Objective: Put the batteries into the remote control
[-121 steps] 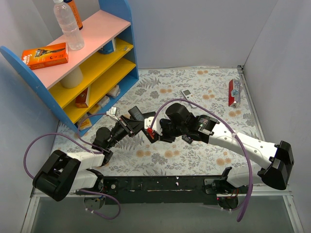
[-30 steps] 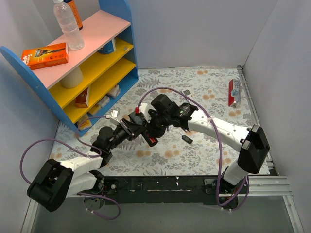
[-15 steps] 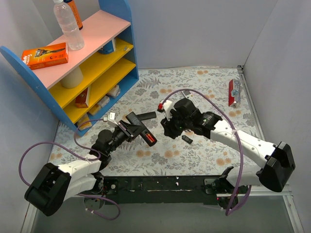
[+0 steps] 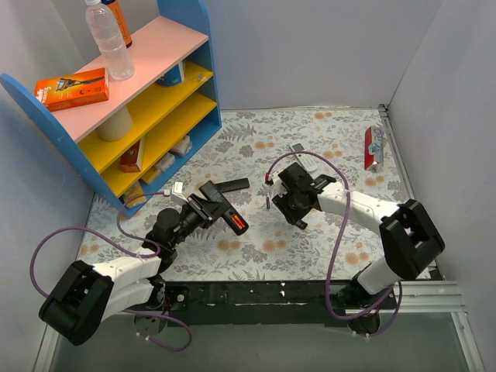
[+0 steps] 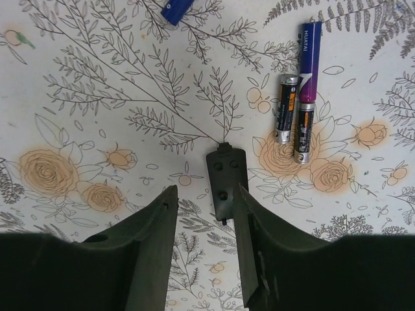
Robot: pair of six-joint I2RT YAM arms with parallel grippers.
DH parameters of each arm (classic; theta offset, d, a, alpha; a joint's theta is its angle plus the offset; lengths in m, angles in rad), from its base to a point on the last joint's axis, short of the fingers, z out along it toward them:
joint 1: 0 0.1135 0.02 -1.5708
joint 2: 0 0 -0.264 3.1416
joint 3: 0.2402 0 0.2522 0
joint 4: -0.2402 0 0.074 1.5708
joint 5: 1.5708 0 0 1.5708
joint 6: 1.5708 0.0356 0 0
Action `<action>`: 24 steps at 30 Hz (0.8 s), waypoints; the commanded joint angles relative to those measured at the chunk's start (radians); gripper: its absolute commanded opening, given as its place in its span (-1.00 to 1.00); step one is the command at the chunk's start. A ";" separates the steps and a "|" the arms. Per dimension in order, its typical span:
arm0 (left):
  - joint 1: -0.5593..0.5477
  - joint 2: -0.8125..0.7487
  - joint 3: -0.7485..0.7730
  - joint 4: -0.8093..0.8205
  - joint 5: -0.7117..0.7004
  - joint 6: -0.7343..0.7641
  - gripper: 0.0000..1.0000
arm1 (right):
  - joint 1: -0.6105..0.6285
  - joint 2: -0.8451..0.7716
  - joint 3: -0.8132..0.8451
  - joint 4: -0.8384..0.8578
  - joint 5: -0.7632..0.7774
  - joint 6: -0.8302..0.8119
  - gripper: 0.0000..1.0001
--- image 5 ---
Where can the black battery cover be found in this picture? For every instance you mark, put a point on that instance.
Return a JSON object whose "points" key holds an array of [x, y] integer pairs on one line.
{"points": [[227, 169]]}

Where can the purple blue battery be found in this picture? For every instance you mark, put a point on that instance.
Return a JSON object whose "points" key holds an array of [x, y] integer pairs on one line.
{"points": [[175, 10]]}

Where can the floral table mat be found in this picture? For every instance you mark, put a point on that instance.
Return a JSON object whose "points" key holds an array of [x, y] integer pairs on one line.
{"points": [[104, 104]]}

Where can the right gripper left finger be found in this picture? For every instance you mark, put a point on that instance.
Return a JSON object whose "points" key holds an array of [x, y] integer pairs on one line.
{"points": [[124, 267]]}

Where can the blue battery in pile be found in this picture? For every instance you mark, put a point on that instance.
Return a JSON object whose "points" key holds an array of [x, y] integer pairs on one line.
{"points": [[309, 61]]}

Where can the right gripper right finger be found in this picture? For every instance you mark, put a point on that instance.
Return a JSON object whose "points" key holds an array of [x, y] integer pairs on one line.
{"points": [[285, 268]]}

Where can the black orange battery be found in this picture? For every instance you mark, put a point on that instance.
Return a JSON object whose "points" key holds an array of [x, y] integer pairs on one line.
{"points": [[286, 104], [302, 142]]}

